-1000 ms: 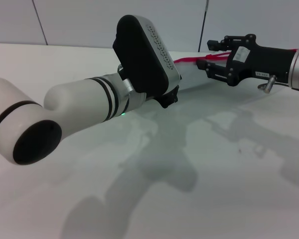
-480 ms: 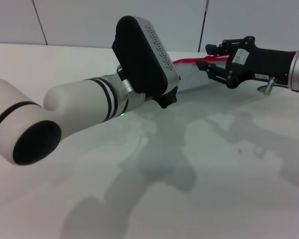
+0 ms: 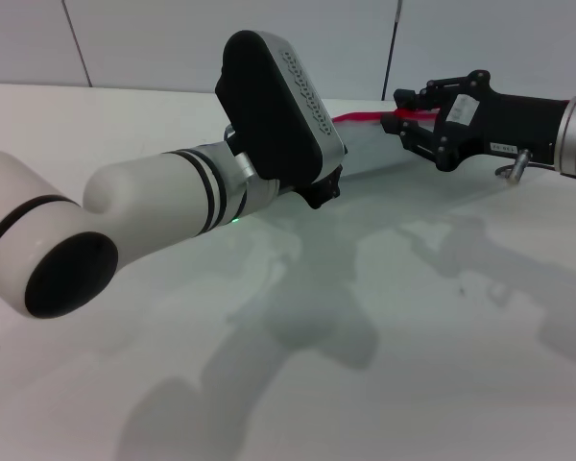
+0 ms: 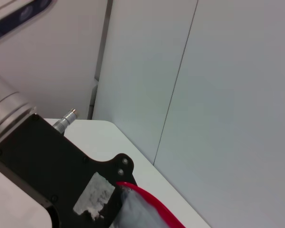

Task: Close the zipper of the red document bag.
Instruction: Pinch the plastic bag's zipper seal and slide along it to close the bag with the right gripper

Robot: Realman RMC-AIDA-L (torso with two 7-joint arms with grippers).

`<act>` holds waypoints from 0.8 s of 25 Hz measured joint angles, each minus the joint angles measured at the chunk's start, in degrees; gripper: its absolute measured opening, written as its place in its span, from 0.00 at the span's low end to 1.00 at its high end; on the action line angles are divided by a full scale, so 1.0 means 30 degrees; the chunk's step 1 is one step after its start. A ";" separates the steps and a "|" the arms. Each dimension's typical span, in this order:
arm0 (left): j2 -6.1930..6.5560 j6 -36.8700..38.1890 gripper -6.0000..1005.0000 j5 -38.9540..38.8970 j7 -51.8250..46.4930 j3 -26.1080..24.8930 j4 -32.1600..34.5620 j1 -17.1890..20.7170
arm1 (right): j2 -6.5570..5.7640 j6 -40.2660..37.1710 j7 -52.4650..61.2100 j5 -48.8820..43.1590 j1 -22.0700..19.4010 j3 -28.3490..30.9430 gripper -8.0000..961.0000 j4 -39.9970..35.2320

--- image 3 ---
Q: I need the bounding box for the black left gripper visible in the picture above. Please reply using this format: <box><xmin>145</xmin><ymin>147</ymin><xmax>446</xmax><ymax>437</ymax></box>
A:
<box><xmin>295</xmin><ymin>162</ymin><xmax>343</xmax><ymax>210</ymax></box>

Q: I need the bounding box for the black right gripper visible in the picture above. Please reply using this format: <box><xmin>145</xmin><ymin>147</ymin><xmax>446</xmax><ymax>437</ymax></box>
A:
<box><xmin>380</xmin><ymin>69</ymin><xmax>570</xmax><ymax>173</ymax></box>

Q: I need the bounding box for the clear red-zip document bag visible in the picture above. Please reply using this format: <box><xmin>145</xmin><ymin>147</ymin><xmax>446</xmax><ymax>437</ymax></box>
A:
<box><xmin>329</xmin><ymin>108</ymin><xmax>444</xmax><ymax>184</ymax></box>

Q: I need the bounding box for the silver plug on left wrist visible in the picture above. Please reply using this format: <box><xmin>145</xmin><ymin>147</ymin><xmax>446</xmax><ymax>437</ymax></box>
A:
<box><xmin>232</xmin><ymin>152</ymin><xmax>259</xmax><ymax>183</ymax></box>

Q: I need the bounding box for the silver plug on wrist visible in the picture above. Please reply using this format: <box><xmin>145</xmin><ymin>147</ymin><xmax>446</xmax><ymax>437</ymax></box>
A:
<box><xmin>232</xmin><ymin>152</ymin><xmax>259</xmax><ymax>183</ymax></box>
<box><xmin>494</xmin><ymin>148</ymin><xmax>533</xmax><ymax>186</ymax></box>

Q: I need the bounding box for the silver plug on right wrist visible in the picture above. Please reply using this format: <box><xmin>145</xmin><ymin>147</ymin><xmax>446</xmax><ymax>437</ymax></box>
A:
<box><xmin>494</xmin><ymin>148</ymin><xmax>533</xmax><ymax>186</ymax></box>

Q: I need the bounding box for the black silver wrist camera box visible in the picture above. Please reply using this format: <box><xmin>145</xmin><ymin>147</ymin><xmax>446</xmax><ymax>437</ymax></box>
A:
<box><xmin>214</xmin><ymin>30</ymin><xmax>349</xmax><ymax>187</ymax></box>

